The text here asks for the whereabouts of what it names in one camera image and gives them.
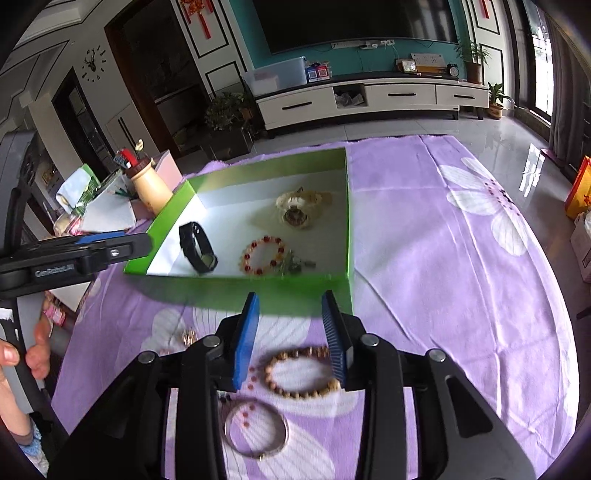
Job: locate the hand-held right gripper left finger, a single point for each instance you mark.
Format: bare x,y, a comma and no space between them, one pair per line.
244,344

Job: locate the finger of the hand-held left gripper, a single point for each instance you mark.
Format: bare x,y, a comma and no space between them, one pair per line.
99,238
127,251

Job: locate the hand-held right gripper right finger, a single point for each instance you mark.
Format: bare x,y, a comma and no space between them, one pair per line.
334,339

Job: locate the green cardboard box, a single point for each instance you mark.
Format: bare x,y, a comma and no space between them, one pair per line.
277,300

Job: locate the silver bangle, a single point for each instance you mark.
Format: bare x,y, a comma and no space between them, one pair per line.
256,455

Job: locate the person's left hand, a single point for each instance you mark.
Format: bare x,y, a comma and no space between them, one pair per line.
39,357

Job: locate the pink snack packet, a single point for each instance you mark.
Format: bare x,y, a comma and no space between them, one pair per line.
55,314

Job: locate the green snack packet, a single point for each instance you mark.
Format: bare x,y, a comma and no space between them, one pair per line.
87,184

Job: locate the cream bottle pen holder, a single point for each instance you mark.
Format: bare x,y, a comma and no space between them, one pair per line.
147,189

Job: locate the black smart band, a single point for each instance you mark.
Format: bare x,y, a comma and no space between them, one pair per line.
199,258

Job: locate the pink box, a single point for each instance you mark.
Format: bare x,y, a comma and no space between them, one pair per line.
167,174

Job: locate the small cream figurine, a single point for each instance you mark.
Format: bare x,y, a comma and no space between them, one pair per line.
138,145

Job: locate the purple floral cloth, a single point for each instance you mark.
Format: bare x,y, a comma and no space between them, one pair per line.
438,277

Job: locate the cream wrist watch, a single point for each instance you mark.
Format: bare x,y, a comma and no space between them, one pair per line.
295,208

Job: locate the potted plants on dark stand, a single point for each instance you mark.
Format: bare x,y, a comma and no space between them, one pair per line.
226,120

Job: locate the clear plastic storage box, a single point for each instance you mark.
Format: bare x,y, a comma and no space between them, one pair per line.
272,78

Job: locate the white tv cabinet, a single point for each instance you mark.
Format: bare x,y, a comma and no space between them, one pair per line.
300,104

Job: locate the small printed stand card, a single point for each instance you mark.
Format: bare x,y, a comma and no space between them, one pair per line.
323,72
312,74

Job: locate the white plastic bag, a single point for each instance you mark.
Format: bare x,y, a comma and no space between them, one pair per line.
584,244

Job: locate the small potted plant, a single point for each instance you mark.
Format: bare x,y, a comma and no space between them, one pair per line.
496,104

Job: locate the orange bag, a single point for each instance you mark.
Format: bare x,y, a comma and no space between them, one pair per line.
579,189

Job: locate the round alarm clock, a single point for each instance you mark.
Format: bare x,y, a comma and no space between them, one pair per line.
453,70

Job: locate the white power strip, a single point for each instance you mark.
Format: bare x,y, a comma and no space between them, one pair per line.
346,45

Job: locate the white desk calendar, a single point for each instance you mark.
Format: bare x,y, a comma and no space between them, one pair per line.
429,60

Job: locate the tall potted plant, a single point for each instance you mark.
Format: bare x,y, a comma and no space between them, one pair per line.
473,64

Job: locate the black television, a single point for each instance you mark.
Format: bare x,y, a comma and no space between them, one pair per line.
351,18

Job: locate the grey curtain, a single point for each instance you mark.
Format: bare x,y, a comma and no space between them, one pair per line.
565,78

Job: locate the black wall clock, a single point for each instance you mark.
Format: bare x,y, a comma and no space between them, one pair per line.
94,64

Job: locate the red knot wall decoration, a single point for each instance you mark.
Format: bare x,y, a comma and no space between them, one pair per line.
198,18

